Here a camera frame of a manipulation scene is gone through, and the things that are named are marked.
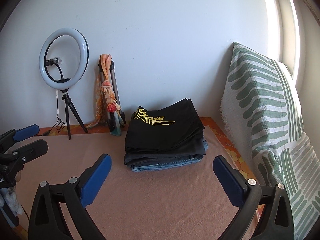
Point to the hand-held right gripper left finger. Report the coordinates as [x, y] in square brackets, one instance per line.
[96, 182]

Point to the green striped white pillow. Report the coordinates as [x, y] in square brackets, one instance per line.
[262, 100]

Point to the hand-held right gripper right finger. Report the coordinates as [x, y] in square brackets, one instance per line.
[226, 177]

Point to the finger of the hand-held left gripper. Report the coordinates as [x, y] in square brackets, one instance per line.
[35, 148]
[26, 131]

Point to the small black tripod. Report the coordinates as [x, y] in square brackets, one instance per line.
[67, 110]

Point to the pink blanket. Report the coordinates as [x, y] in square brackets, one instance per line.
[162, 200]

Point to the black pants with yellow print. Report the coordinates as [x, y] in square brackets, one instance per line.
[160, 135]

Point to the blue folded jeans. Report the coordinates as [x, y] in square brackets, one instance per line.
[160, 167]

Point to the folded tripod with scarf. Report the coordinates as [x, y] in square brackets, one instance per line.
[108, 90]

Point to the dark grey folded pants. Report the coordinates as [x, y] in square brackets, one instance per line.
[145, 159]

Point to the window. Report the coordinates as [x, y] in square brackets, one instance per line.
[290, 30]

